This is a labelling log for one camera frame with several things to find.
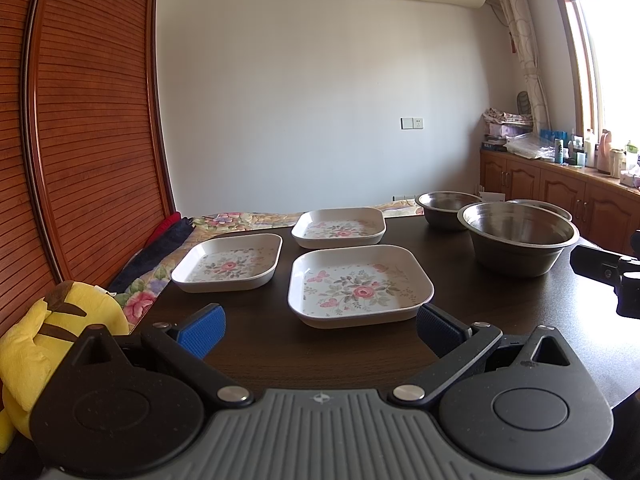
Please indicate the clear plastic bag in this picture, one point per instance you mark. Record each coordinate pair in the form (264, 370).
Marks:
(530, 146)

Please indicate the floral square plate back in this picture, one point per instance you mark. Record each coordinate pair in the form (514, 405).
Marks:
(339, 227)

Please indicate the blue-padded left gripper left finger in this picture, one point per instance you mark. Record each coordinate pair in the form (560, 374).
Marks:
(182, 347)

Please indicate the floral bed quilt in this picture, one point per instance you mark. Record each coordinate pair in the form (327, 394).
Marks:
(138, 298)

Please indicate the floral square plate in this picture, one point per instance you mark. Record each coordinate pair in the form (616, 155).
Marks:
(339, 227)
(229, 264)
(358, 286)

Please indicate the wooden slatted wardrobe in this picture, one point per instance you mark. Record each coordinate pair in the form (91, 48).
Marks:
(84, 179)

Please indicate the pink bottle on cabinet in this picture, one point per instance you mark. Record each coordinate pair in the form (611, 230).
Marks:
(604, 152)

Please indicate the red and navy folded cloth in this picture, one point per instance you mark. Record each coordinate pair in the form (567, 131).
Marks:
(168, 236)

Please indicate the white wall switch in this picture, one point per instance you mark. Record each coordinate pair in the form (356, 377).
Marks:
(407, 123)

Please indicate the patterned curtain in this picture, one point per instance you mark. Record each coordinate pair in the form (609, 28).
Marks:
(522, 30)

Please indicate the large steel bowl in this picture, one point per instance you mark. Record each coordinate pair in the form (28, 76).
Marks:
(517, 239)

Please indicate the small steel bowl back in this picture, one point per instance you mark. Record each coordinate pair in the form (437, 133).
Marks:
(441, 208)

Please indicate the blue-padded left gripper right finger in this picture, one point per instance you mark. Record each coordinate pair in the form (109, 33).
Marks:
(460, 349)

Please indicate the yellow plush toy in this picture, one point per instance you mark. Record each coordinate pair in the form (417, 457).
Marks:
(33, 347)

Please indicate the wooden cabinet row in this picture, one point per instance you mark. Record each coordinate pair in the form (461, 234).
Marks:
(606, 212)

